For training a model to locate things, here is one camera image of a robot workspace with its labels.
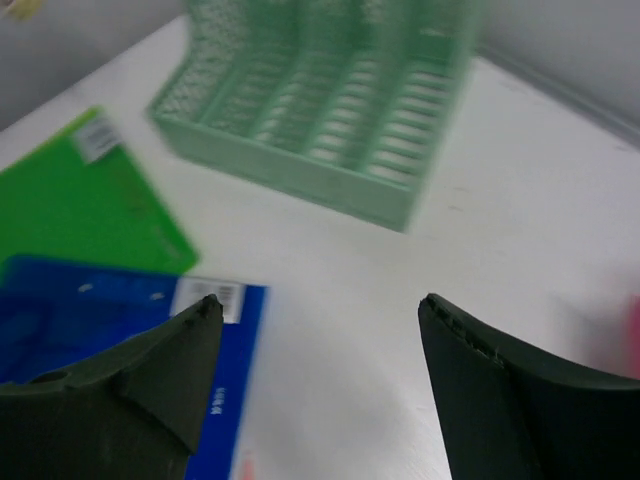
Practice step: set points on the green plastic folder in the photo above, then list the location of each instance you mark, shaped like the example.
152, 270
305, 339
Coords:
81, 196

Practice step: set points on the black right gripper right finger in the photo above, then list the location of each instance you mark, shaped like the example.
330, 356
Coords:
510, 410

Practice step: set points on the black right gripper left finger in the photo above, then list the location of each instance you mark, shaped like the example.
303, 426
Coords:
133, 411

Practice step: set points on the black pink drawer box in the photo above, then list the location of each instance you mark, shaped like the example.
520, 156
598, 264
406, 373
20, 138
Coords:
615, 340

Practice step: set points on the blue plastic folder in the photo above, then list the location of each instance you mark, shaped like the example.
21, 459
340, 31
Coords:
55, 313

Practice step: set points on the mint green file organizer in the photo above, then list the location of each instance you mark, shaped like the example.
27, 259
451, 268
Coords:
340, 103

